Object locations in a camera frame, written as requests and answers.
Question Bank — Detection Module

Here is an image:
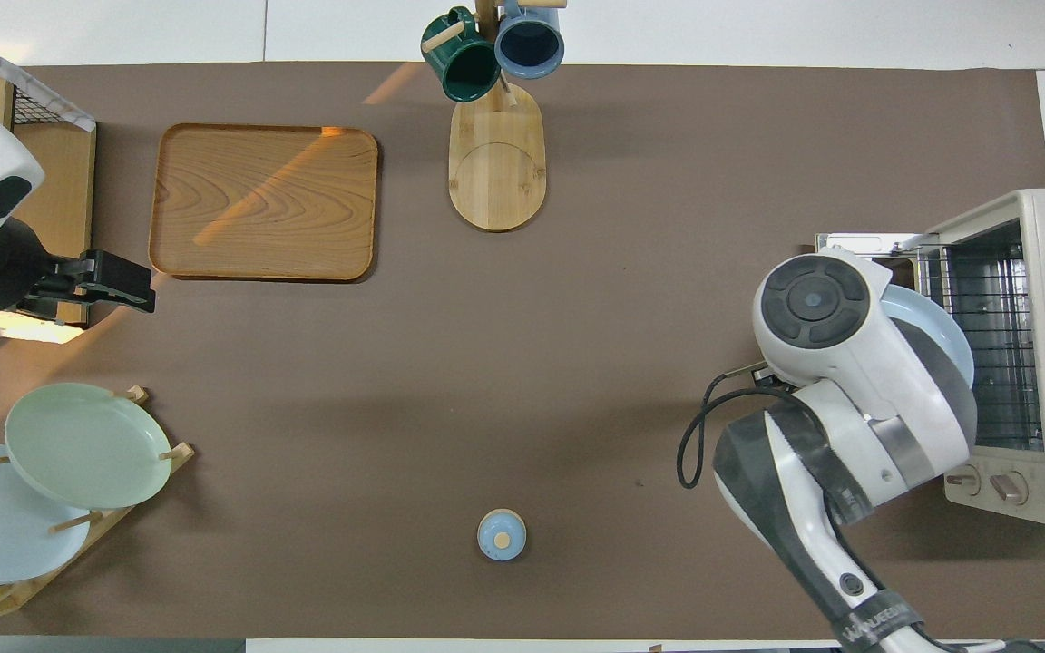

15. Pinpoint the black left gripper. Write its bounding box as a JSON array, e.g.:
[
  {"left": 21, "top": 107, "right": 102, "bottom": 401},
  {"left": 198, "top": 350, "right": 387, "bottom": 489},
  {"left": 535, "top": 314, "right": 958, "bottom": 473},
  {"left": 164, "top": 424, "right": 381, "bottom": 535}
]
[{"left": 22, "top": 249, "right": 159, "bottom": 321}]

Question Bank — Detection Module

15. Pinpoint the light blue plate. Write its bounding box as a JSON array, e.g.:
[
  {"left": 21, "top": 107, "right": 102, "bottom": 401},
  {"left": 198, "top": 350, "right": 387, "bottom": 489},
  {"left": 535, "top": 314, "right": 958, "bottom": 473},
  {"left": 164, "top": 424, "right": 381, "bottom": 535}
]
[{"left": 881, "top": 283, "right": 977, "bottom": 391}]

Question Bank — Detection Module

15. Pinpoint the pale green plate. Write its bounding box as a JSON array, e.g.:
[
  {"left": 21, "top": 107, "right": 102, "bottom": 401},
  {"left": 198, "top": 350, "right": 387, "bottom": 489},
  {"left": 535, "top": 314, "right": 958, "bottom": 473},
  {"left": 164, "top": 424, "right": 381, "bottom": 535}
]
[{"left": 5, "top": 382, "right": 173, "bottom": 511}]

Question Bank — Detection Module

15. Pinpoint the square wooden tray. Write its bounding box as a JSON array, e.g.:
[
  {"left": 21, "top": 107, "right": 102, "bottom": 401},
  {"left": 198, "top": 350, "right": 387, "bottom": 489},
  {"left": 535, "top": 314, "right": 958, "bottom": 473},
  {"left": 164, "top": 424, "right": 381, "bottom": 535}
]
[{"left": 148, "top": 122, "right": 380, "bottom": 283}]

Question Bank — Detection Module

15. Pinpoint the wooden plate rack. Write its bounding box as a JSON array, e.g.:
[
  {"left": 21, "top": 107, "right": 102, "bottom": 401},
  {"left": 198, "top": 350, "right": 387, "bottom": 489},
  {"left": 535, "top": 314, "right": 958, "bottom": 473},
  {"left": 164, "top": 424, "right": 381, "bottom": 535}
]
[{"left": 0, "top": 385, "right": 196, "bottom": 623}]

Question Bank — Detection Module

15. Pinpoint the brown table mat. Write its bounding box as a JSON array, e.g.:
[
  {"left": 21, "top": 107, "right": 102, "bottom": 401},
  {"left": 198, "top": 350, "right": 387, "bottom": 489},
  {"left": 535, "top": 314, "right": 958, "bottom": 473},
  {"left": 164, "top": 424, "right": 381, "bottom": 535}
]
[{"left": 0, "top": 61, "right": 1045, "bottom": 641}]

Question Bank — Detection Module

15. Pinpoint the wooden mug tree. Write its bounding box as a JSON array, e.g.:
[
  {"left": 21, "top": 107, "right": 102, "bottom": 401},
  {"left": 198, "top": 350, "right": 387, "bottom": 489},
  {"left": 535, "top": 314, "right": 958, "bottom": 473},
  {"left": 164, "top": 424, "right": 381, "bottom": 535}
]
[{"left": 421, "top": 0, "right": 569, "bottom": 233}]

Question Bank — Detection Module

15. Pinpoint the dark green mug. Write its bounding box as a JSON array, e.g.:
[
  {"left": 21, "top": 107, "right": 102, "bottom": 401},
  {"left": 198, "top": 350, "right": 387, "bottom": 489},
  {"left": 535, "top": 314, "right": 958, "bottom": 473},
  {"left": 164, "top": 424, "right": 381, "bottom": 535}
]
[{"left": 421, "top": 7, "right": 502, "bottom": 103}]

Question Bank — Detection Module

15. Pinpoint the blue mug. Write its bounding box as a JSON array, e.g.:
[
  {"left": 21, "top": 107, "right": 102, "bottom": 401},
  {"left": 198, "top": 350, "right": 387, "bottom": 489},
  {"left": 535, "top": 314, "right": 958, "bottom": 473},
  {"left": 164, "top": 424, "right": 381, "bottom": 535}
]
[{"left": 493, "top": 0, "right": 566, "bottom": 80}]

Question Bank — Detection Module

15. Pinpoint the black wire basket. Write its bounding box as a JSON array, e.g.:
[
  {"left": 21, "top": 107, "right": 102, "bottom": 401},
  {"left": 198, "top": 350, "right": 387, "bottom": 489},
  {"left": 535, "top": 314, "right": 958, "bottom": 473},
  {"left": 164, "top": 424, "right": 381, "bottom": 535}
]
[{"left": 0, "top": 41, "right": 79, "bottom": 128}]

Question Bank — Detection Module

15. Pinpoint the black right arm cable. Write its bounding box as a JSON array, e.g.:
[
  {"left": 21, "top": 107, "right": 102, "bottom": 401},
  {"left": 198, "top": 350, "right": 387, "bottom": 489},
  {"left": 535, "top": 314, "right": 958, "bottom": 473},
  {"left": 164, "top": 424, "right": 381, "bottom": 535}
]
[{"left": 676, "top": 369, "right": 806, "bottom": 492}]

